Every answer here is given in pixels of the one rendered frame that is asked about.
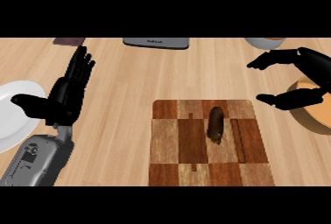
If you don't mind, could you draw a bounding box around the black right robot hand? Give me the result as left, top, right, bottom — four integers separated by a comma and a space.
245, 46, 331, 111

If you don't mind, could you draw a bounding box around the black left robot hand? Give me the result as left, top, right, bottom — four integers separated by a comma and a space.
11, 45, 98, 128

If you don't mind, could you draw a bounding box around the copper pot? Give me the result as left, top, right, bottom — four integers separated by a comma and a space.
287, 74, 331, 137

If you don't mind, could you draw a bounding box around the brown sweet potato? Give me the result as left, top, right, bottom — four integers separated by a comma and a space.
206, 106, 225, 145

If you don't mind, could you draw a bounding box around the checkered wooden cutting board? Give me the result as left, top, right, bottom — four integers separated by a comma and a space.
148, 99, 276, 187

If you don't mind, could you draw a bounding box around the white plate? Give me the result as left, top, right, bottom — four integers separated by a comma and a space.
0, 80, 49, 154

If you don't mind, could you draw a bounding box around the grey round container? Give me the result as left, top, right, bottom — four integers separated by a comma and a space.
244, 38, 287, 51

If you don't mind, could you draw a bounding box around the dark red flat object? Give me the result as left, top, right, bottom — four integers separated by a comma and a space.
52, 38, 87, 47

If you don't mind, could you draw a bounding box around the grey flat appliance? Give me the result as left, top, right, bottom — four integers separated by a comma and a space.
121, 38, 192, 51

